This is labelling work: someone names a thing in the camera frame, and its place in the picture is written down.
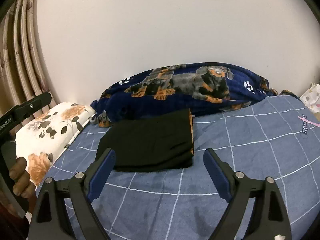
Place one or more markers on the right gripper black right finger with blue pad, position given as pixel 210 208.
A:
pixel 269 218

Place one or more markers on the white patterned crumpled sheet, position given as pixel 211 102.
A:
pixel 311 98

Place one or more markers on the black pants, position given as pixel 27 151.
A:
pixel 152 144

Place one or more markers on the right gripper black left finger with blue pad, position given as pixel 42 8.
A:
pixel 50 218

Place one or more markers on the navy dog print blanket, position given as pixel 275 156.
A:
pixel 203 88

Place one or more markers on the white floral pillow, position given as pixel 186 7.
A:
pixel 44 139

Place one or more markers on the person's left hand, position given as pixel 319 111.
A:
pixel 23 188

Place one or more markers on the beige ribbed headboard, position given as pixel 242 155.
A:
pixel 22 75

